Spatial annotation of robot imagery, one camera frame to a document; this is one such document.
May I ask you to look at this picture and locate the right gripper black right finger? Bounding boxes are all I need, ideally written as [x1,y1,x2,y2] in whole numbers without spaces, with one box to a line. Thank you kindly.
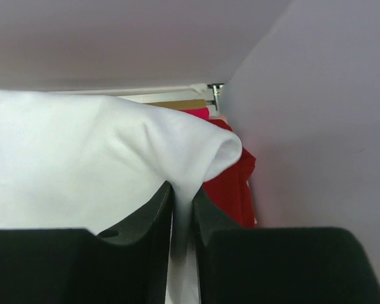
[192,188,257,303]

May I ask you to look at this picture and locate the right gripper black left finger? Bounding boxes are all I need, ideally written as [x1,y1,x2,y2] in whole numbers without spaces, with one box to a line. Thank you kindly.
[69,182,174,303]

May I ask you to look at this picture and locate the white t-shirt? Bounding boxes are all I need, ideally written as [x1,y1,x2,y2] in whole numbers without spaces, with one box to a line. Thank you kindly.
[0,91,242,303]

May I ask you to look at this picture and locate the folded dark red t-shirt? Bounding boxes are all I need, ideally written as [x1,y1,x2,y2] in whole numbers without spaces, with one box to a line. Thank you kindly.
[201,117,258,229]

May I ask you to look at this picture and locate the folded bright red t-shirt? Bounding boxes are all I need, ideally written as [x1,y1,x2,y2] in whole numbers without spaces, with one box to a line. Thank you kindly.
[181,107,210,120]

